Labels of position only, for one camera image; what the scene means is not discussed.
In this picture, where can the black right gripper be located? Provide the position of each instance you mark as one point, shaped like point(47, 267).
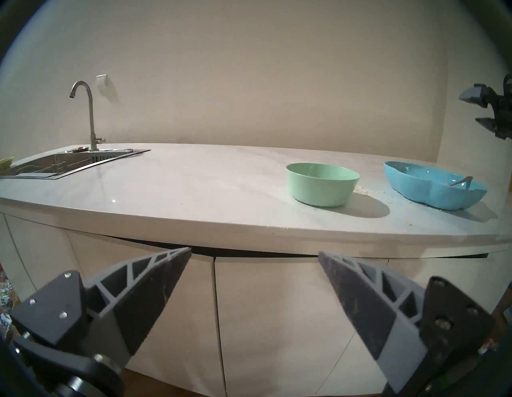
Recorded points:
point(504, 112)

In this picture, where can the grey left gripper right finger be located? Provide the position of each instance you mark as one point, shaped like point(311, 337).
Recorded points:
point(372, 308)

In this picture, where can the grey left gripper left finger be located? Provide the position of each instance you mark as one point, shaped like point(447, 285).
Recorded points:
point(136, 304)

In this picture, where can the metal spoon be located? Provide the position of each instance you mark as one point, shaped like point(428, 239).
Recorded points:
point(462, 182)

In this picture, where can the blue scalloped bowl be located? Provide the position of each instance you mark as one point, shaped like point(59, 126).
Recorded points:
point(424, 192)

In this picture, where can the spilled cereal crumbs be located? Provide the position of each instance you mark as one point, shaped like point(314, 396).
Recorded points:
point(366, 190)

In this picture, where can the mint green bowl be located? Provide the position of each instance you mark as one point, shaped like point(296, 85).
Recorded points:
point(320, 190)

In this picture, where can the white counter cabinet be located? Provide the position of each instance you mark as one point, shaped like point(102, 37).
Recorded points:
point(260, 320)

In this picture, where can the grey sink drain board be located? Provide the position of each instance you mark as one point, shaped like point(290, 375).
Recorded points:
point(108, 155)

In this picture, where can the stainless steel sink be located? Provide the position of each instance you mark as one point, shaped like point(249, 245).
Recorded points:
point(52, 165)

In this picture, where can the round sink knob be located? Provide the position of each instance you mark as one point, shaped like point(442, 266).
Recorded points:
point(80, 149)

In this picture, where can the steel gooseneck faucet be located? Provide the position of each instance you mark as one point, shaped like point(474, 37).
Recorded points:
point(92, 120)

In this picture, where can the yellow dish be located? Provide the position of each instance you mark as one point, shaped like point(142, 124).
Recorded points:
point(5, 163)

